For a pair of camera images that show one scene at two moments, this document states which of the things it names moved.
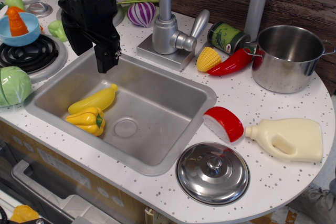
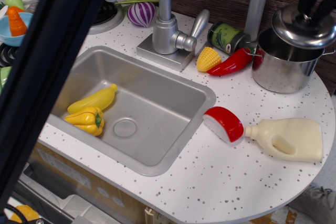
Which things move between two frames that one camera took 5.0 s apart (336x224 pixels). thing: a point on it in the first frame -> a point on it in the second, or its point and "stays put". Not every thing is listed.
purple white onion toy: (142, 13) stays put
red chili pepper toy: (241, 58) stays put
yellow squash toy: (101, 99) stays put
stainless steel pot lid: (213, 173) -> (297, 30)
